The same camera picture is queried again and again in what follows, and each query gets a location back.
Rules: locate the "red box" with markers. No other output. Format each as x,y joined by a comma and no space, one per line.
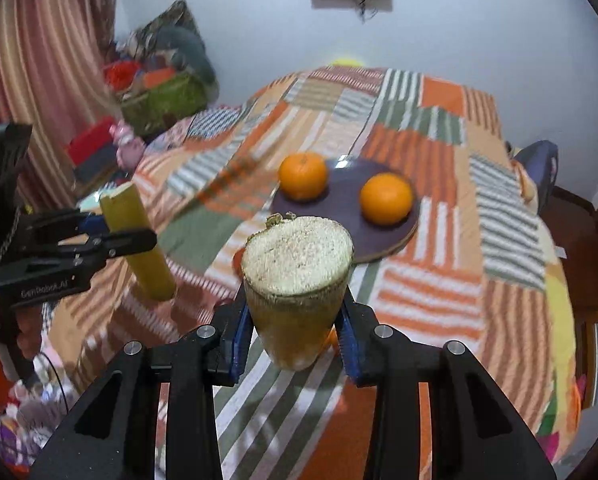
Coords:
93,142

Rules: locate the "dark purple round plate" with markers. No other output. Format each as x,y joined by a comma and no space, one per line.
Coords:
344,210

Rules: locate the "blue bag beside bed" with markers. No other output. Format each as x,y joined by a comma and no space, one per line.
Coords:
538,170

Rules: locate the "orange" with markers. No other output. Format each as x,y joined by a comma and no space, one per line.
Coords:
386,199
303,176

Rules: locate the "striped orange curtain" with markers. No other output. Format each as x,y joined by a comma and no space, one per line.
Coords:
44,60

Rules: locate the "pink toy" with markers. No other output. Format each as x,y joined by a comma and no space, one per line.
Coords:
128,147

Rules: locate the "thin yellow sugarcane piece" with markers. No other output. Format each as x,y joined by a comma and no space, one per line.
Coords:
139,210

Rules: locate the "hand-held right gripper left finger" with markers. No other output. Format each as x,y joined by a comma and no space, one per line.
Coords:
240,342

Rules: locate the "thick sugarcane piece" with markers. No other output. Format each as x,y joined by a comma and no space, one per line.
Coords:
294,280

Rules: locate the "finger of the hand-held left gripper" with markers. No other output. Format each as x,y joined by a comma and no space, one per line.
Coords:
54,225
129,241

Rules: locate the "pile of clothes and bags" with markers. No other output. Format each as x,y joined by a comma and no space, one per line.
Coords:
171,30

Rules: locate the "striped patchwork blanket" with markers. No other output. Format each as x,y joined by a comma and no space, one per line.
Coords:
429,285

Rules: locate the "yellow object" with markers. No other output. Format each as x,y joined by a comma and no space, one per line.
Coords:
346,62

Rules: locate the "person's left hand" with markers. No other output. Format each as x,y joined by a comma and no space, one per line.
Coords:
29,325

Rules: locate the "wooden furniture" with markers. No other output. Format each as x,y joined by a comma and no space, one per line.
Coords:
586,260

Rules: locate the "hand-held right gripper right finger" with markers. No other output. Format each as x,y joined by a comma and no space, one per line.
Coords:
348,345

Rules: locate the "green bag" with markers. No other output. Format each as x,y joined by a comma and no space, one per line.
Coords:
164,102

